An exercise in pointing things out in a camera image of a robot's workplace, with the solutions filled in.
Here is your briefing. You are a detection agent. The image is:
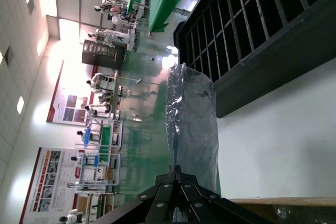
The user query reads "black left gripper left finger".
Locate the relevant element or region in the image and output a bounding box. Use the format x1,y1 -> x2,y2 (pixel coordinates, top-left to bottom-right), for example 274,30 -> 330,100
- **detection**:
138,166 -> 179,224

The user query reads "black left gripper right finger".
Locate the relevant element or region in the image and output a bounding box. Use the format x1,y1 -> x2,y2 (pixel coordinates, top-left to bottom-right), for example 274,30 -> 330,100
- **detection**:
175,166 -> 222,224

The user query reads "grey antistatic bag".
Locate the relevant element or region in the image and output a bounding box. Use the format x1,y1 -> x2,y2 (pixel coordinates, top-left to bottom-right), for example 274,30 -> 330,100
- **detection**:
164,62 -> 221,196

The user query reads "brown cardboard box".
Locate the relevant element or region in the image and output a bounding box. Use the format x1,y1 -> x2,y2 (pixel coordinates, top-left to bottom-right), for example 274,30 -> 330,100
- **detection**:
232,196 -> 336,224

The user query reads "black slotted container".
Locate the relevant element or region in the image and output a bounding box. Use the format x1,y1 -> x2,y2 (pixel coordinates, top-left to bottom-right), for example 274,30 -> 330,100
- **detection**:
173,0 -> 336,119

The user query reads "roller conveyor rack table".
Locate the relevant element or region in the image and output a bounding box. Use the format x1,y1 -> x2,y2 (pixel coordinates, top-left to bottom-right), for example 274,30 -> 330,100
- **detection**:
85,191 -> 120,224

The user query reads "green panel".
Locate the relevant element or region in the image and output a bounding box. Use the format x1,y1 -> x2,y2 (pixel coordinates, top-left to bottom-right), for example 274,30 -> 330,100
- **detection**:
98,126 -> 113,162

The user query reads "blue plastic bin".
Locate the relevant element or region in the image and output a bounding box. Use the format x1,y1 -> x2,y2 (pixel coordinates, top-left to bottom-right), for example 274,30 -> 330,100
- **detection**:
83,127 -> 92,145

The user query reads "long white table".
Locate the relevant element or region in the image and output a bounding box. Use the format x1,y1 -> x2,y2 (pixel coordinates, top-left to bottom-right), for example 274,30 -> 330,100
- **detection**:
111,76 -> 144,121

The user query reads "black server cabinet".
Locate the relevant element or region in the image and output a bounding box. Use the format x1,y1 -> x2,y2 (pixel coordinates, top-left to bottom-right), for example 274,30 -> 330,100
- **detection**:
81,39 -> 126,70

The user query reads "white platform robot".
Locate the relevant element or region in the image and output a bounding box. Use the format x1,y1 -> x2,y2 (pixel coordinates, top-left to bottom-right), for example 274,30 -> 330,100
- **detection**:
88,28 -> 139,51

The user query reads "green cloth covered table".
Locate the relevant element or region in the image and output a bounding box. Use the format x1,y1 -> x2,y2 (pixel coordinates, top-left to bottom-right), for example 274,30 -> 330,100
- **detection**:
127,0 -> 198,34

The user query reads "white frame shelving unit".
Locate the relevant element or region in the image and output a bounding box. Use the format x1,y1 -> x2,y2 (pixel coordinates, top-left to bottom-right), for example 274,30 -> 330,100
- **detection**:
75,119 -> 124,154
76,152 -> 121,191

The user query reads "wall poster with orange tabs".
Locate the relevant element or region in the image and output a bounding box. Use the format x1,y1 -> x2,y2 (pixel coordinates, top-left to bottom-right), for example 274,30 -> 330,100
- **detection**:
18,146 -> 81,224

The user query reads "wall poster with red photos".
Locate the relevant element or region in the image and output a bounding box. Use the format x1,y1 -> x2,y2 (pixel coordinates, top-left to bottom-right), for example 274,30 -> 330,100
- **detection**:
46,60 -> 92,125

